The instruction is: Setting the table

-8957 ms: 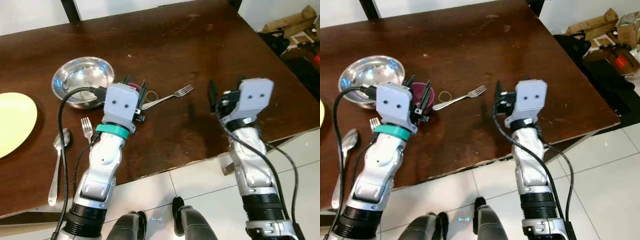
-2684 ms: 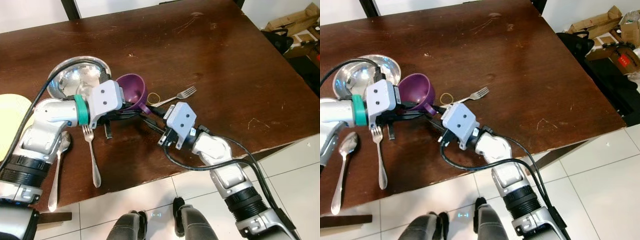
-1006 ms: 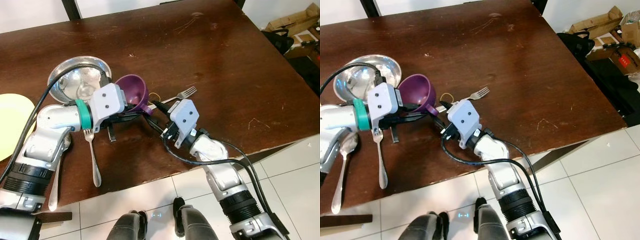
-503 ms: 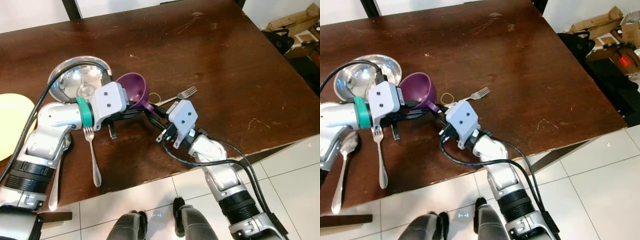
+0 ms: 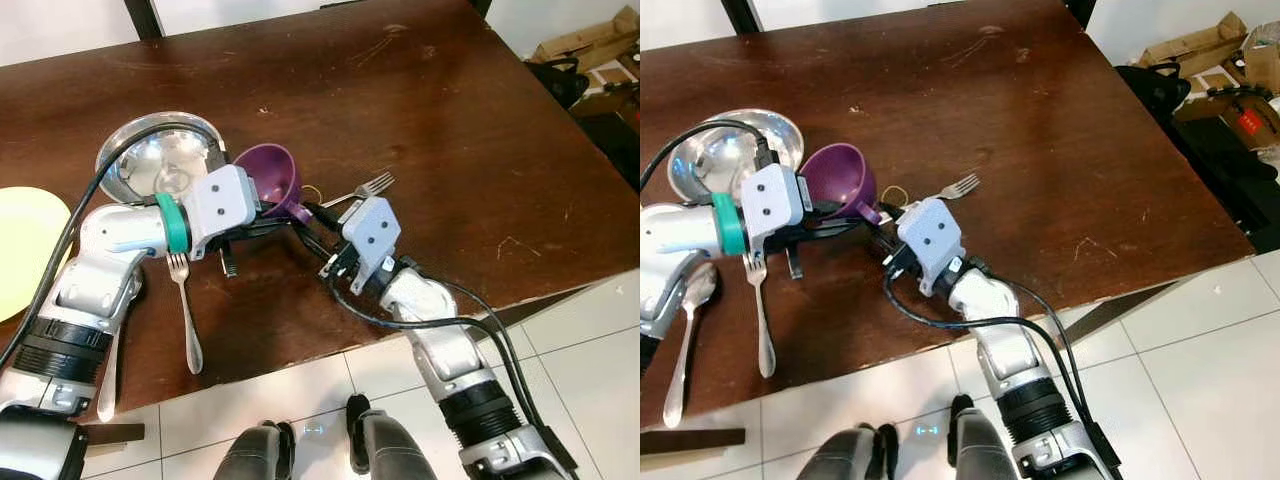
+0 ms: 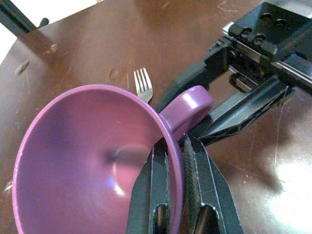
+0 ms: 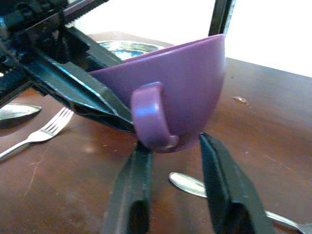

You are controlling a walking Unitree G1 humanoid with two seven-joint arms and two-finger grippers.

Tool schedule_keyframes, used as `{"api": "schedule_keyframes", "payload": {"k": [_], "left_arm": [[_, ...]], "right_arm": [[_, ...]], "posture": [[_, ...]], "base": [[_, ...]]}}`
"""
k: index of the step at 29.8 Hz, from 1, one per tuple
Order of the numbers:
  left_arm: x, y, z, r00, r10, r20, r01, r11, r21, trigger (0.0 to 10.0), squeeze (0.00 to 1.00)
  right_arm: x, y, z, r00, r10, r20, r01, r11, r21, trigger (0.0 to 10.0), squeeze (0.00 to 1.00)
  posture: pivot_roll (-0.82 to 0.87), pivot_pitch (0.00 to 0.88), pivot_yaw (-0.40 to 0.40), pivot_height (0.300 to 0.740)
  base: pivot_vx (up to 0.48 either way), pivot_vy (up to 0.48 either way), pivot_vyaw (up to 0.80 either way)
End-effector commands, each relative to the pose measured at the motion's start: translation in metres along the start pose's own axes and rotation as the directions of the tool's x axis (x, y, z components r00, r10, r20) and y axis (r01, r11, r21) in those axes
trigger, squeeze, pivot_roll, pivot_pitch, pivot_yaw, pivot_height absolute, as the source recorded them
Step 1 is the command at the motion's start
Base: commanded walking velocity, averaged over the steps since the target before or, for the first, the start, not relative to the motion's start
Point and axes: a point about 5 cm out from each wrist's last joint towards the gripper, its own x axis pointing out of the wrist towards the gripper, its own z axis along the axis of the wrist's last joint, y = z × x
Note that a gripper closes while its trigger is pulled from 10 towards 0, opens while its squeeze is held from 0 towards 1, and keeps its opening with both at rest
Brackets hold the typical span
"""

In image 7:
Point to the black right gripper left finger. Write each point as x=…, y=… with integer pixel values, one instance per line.
x=131, y=190

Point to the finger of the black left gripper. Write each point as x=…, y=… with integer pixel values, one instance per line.
x=92, y=52
x=80, y=92

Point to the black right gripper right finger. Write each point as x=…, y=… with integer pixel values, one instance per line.
x=226, y=185

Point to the patterned silver plate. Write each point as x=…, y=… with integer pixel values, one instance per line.
x=129, y=50

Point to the silver metal fork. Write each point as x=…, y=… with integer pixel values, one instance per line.
x=41, y=135

